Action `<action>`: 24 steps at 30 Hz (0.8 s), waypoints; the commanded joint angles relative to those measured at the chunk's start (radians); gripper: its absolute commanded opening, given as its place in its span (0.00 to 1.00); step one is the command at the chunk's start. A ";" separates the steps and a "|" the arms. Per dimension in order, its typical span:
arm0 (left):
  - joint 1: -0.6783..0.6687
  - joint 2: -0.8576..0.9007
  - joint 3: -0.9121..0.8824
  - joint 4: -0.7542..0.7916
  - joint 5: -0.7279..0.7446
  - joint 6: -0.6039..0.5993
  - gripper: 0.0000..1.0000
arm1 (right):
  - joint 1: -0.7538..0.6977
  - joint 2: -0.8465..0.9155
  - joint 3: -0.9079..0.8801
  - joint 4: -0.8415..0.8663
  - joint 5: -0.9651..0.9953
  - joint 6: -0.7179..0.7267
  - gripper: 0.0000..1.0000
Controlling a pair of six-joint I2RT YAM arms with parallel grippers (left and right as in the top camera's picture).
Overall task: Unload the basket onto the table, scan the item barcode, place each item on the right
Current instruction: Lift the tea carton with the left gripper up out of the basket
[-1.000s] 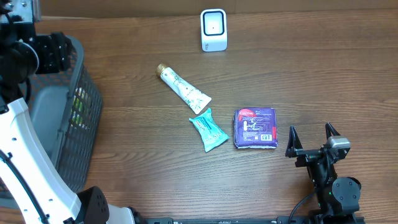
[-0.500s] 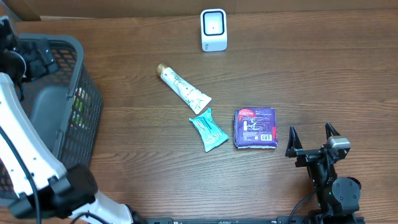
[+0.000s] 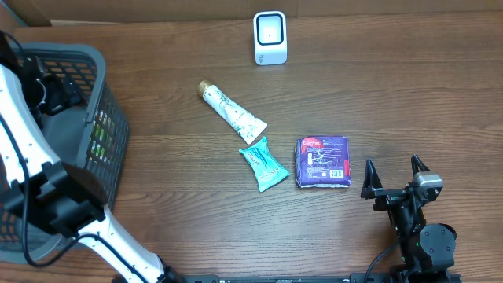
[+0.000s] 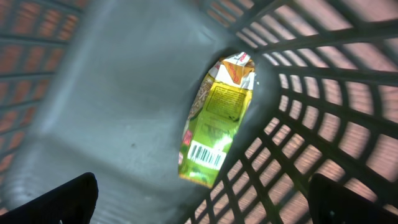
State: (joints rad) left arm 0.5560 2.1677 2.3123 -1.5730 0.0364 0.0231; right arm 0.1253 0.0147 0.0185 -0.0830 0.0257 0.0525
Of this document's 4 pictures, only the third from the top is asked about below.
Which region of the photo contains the white tube with gold cap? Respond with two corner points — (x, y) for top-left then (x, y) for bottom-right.
(197, 79), (267, 145)

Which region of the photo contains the white barcode scanner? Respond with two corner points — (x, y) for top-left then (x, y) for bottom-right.
(253, 11), (288, 66)

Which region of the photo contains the teal wet wipes pack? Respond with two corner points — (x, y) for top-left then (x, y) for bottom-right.
(239, 137), (289, 193)

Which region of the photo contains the grey plastic shopping basket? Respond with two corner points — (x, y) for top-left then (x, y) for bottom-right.
(0, 42), (130, 265)

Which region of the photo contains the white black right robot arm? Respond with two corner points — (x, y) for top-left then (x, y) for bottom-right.
(360, 155), (461, 282)

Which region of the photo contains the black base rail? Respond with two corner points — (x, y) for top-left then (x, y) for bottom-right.
(112, 273), (463, 283)

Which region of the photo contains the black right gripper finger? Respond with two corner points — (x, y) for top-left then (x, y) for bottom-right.
(410, 154), (430, 175)
(361, 158), (384, 199)

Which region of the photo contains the purple pink sanitary pad pack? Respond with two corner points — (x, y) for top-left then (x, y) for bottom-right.
(295, 136), (352, 188)

